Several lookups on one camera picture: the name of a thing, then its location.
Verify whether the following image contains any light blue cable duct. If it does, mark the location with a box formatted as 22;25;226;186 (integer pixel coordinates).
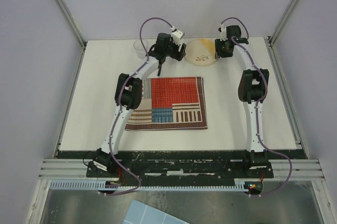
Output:
49;180;251;191

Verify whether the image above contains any aluminium frame post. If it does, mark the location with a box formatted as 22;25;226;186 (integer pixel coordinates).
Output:
269;0;301;46
39;0;87;48

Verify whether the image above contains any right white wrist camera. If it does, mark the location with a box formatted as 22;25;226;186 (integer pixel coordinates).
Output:
218;24;227;41

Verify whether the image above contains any clear drinking glass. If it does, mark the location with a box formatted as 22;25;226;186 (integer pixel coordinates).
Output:
133;40;148;60

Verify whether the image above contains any left aluminium frame post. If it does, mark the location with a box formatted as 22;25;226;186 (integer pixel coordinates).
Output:
39;0;87;48

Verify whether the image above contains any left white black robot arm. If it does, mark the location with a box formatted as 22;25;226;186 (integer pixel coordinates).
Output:
93;29;186;177

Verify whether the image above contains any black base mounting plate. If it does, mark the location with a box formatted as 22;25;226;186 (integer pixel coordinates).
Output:
86;151;274;187

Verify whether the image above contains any patchwork patterned placemat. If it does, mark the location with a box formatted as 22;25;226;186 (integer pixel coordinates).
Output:
125;76;208;131

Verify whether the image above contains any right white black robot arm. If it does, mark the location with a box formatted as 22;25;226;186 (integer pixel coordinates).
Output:
215;24;269;177

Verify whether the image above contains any cream yellow ceramic plate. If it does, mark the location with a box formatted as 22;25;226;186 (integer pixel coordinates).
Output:
185;38;217;66

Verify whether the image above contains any right aluminium frame post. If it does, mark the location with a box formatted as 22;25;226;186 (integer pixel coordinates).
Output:
269;0;301;46

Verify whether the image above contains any blue tiled board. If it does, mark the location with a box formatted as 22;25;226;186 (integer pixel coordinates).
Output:
123;199;187;224

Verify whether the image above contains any aluminium front frame rail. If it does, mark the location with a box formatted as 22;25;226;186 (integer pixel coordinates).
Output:
38;159;324;181

